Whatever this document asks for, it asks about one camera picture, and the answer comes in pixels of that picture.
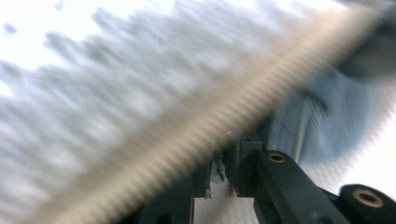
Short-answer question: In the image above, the light blue cloth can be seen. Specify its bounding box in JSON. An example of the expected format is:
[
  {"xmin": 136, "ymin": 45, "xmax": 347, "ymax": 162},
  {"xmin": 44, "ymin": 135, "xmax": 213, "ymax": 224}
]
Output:
[{"xmin": 266, "ymin": 70, "xmax": 391, "ymax": 167}]

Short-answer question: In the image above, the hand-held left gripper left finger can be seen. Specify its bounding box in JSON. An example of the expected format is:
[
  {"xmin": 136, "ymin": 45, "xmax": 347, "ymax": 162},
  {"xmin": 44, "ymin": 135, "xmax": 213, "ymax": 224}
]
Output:
[{"xmin": 186, "ymin": 160, "xmax": 213, "ymax": 200}]

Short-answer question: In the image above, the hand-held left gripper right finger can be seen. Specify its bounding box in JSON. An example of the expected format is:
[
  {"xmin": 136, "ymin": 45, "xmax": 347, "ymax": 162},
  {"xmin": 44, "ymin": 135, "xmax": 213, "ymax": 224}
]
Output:
[{"xmin": 232, "ymin": 141, "xmax": 265, "ymax": 199}]

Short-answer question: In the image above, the white mesh laundry bag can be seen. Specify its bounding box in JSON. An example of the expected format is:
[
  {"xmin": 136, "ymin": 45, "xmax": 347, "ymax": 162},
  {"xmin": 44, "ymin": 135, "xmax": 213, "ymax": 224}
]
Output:
[{"xmin": 0, "ymin": 0, "xmax": 396, "ymax": 224}]

